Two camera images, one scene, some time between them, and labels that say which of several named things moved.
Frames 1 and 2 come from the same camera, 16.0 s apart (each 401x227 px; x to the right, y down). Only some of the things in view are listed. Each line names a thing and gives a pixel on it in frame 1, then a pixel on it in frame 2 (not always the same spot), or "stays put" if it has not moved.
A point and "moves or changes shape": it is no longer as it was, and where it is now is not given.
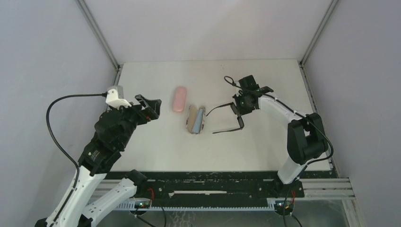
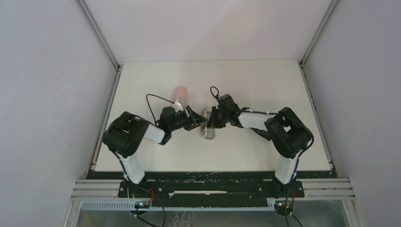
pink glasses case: x=179 y=99 stays put
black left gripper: x=141 y=109 to x=189 y=117
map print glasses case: x=192 y=115 moves or changes shape
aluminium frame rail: x=106 y=46 stays put
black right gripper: x=243 y=100 to x=216 y=117
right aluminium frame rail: x=311 y=93 stays put
